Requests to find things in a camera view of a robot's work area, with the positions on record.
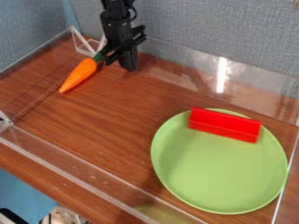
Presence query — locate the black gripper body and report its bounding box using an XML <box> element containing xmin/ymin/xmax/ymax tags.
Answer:
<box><xmin>100</xmin><ymin>10</ymin><xmax>146</xmax><ymax>66</ymax></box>

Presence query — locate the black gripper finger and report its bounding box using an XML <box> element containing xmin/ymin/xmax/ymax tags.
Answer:
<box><xmin>119</xmin><ymin>46</ymin><xmax>137</xmax><ymax>71</ymax></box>

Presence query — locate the orange toy carrot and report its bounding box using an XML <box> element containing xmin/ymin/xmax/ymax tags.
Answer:
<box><xmin>59</xmin><ymin>52</ymin><xmax>104</xmax><ymax>93</ymax></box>

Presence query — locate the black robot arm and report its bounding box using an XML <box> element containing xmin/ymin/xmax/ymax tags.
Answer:
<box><xmin>100</xmin><ymin>0</ymin><xmax>146</xmax><ymax>71</ymax></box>

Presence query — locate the green round plate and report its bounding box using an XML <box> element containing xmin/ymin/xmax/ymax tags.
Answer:
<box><xmin>151</xmin><ymin>111</ymin><xmax>287</xmax><ymax>214</ymax></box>

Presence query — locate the red rectangular block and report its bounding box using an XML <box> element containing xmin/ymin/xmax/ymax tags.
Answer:
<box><xmin>188</xmin><ymin>108</ymin><xmax>262</xmax><ymax>144</ymax></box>

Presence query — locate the clear acrylic barrier wall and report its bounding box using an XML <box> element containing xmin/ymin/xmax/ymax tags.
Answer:
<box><xmin>0</xmin><ymin>32</ymin><xmax>299</xmax><ymax>224</ymax></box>

